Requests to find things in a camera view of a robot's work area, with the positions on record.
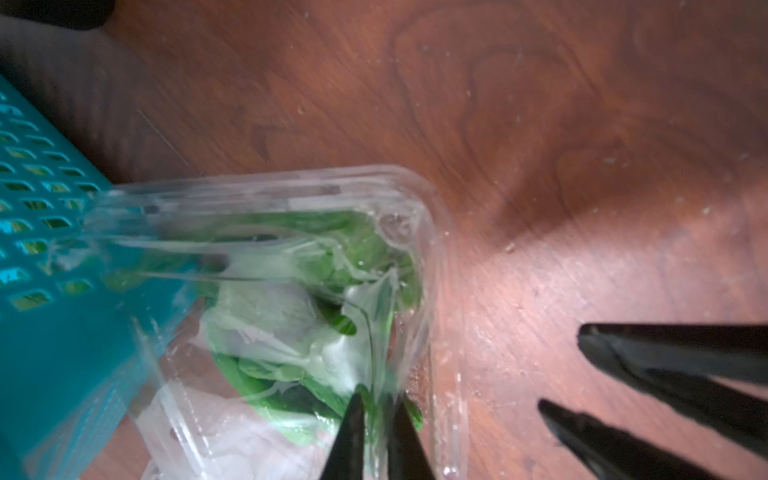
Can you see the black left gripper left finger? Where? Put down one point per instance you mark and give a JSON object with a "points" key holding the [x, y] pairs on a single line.
{"points": [[346, 458]]}

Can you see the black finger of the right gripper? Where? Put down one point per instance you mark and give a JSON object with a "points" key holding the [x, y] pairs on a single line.
{"points": [[611, 453], [677, 365]]}

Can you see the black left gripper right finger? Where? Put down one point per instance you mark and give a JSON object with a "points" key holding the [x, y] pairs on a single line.
{"points": [[407, 459]]}

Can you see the clear pepper container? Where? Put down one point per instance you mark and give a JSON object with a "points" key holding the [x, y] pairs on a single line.
{"points": [[309, 286]]}

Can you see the teal plastic basket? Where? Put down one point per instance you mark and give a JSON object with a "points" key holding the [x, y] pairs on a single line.
{"points": [[80, 338]]}

